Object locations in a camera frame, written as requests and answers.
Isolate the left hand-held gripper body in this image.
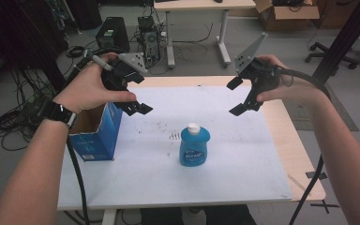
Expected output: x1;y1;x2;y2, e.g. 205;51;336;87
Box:
101;52;148;92

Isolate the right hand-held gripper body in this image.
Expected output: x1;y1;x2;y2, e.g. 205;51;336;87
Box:
234;32;281;111

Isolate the blue cardboard box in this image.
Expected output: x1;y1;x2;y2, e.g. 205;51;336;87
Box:
67;101;124;162

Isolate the blue dish soap bottle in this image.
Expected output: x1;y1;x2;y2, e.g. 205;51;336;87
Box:
178;122;211;168

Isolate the person's right hand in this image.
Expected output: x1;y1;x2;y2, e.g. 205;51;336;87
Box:
256;54;330;108

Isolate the person's left hand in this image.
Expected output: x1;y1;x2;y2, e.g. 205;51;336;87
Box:
52;52;138;114

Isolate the black computer tower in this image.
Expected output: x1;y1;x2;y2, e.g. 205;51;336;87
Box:
95;16;131;53

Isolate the open computer tower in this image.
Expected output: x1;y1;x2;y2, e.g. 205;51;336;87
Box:
137;15;161;68

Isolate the white mat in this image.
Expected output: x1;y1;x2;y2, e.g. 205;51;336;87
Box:
57;85;294;211

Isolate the brown cardboard box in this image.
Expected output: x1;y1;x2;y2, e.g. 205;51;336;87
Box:
253;0;321;32

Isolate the white desk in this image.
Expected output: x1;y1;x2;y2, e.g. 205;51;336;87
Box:
153;0;257;69

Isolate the black wristwatch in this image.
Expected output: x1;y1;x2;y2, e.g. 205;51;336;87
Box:
40;98;78;129

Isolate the black office chair base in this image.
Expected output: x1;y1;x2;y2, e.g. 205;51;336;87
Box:
305;41;360;70

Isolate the black metal stand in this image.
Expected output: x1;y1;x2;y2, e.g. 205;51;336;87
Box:
311;0;360;86

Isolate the black tape strip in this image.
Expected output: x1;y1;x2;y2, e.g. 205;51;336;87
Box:
305;171;328;180

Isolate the black tape cross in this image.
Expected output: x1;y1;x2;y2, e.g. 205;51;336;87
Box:
309;200;340;216

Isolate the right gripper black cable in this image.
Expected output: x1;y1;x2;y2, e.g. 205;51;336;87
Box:
271;65;332;225

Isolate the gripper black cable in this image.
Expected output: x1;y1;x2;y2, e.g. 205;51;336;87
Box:
271;65;332;225
65;137;91;225

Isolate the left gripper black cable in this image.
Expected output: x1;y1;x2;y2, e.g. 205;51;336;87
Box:
65;137;91;225

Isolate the tangle of black cables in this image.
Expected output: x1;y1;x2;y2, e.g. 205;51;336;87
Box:
0;68;57;152

